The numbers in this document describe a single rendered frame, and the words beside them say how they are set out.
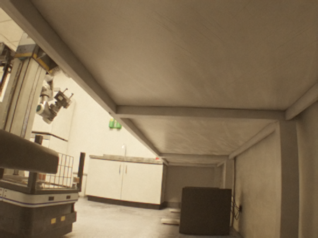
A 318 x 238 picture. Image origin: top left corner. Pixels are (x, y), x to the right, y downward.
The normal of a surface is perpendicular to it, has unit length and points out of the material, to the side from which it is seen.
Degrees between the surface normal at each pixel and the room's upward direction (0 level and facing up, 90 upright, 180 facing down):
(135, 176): 90
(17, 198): 90
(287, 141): 90
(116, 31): 180
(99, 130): 90
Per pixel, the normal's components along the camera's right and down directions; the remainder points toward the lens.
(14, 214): -0.07, -0.31
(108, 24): -0.07, 0.95
